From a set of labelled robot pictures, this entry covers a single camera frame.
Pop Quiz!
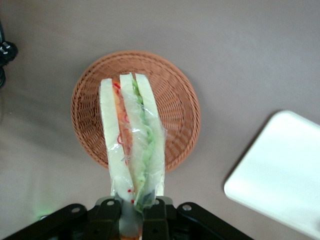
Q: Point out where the beige plastic tray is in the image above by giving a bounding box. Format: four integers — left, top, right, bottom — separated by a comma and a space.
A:
223, 109, 320, 239

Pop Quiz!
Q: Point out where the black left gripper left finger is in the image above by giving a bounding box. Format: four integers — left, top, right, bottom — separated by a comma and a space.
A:
86, 198, 125, 240

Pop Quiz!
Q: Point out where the triangle sandwich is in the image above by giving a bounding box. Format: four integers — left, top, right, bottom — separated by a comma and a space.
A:
99, 71, 167, 240

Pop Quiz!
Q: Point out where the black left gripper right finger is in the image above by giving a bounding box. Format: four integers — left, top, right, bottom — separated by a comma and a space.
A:
142, 196, 177, 240

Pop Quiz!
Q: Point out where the round brown wicker basket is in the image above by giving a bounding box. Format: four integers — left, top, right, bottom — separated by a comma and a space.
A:
71, 50, 201, 174

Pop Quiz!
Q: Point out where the black plug with cable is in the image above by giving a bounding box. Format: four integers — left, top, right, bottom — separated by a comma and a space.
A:
0, 19, 19, 89

